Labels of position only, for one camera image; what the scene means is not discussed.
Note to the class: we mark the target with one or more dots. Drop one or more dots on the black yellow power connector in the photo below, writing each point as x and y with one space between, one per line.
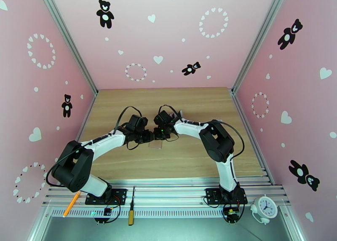
231 214

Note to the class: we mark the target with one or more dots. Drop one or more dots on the small black circuit board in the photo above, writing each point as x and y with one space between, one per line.
107 211

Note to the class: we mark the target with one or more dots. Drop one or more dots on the aluminium frame post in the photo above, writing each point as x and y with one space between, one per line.
68 40
260 37

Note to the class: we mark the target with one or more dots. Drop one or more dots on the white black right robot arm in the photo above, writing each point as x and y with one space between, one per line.
189 125

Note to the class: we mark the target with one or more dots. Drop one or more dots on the white alarm clock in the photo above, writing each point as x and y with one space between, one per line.
266 207

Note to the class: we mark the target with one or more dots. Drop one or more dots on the clear acrylic card stand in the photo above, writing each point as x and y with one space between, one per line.
179 114

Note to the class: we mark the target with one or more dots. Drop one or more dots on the orange pencil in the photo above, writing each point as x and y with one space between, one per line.
71 203

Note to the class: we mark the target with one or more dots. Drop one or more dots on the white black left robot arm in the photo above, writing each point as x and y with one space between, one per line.
105 140

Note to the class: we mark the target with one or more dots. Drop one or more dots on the aluminium front rail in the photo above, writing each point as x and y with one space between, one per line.
171 195

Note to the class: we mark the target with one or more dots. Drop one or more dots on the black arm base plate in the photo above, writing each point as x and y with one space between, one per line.
119 194
212 195

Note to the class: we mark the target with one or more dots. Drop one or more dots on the aluminium table side rail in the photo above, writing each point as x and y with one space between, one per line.
88 114
241 111

